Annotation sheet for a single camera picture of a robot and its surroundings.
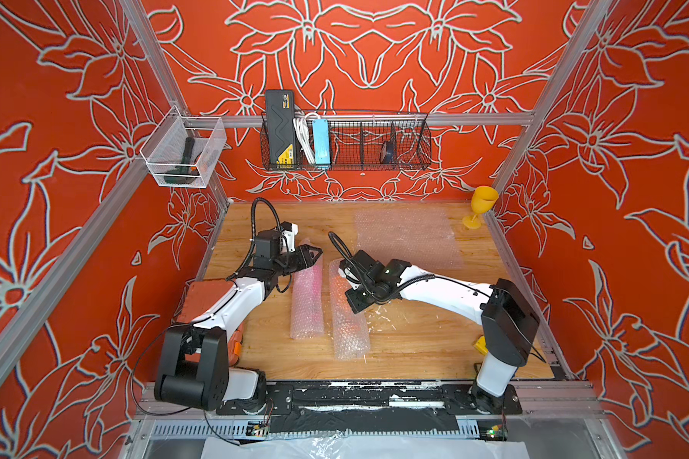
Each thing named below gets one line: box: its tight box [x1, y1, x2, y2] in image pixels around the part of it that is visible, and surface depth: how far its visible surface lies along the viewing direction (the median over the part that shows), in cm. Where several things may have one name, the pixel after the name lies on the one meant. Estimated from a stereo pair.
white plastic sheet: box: [201, 434, 531, 459], surface depth 69 cm
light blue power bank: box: [311, 118, 332, 167], surface depth 92 cm
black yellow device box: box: [266, 89, 297, 166], surface depth 89 cm
